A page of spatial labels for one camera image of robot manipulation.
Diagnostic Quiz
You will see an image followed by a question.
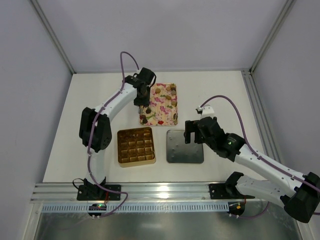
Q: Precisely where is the aluminium rail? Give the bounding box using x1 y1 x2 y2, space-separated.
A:
31 181 266 203

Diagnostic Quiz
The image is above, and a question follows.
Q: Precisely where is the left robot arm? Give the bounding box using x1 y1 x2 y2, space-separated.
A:
77 67 157 201

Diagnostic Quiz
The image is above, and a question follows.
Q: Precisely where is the gold chocolate box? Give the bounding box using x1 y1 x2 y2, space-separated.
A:
117 127 156 168

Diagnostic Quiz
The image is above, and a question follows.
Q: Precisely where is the aluminium frame post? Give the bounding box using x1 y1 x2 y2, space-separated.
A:
29 0 76 75
241 0 297 76

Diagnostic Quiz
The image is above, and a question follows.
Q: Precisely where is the silver tin lid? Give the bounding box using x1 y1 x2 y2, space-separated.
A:
166 130 204 164

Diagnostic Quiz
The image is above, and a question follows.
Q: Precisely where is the slotted cable duct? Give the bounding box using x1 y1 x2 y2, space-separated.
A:
41 202 229 214

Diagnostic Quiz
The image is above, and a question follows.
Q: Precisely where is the right aluminium frame post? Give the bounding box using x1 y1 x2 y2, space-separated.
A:
241 0 297 76

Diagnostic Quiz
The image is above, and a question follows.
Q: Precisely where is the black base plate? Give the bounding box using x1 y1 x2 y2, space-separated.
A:
76 182 121 201
208 183 230 200

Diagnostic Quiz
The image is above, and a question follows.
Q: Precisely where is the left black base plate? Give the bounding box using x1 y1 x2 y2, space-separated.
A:
76 182 121 201

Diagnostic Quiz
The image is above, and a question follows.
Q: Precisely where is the left aluminium frame post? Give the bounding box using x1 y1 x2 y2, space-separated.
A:
29 0 76 75

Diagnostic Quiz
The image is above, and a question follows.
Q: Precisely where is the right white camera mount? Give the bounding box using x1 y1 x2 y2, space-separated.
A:
196 104 215 119

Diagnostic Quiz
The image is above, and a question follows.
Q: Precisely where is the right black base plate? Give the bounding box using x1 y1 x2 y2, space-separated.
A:
208 183 230 200

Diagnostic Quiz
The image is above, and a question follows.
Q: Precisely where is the floral rectangular tray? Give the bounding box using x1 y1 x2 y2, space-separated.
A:
139 83 178 126

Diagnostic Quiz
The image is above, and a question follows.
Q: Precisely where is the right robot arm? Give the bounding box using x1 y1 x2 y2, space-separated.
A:
184 117 320 223

